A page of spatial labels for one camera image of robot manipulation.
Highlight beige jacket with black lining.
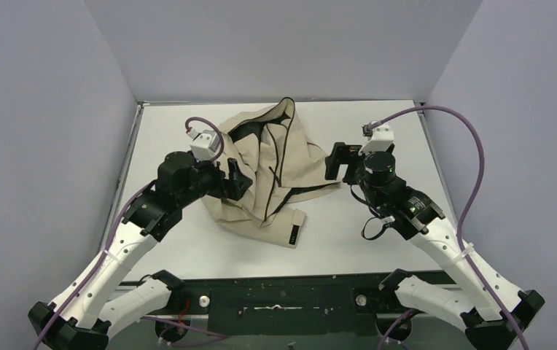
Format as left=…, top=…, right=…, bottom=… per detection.
left=202, top=98, right=340, bottom=248

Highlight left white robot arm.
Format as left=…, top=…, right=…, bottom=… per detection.
left=28, top=152, right=253, bottom=349

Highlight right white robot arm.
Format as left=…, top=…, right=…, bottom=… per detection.
left=325, top=142, right=545, bottom=349

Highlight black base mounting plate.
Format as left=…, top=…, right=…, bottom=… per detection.
left=136, top=271, right=458, bottom=337

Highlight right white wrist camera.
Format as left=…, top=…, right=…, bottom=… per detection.
left=359, top=123, right=394, bottom=155

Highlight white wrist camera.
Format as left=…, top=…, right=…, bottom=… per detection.
left=359, top=123, right=394, bottom=155
left=187, top=129, right=222, bottom=161

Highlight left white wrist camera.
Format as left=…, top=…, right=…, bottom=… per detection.
left=187, top=129, right=222, bottom=161

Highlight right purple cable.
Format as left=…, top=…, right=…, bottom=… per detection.
left=362, top=105, right=531, bottom=350

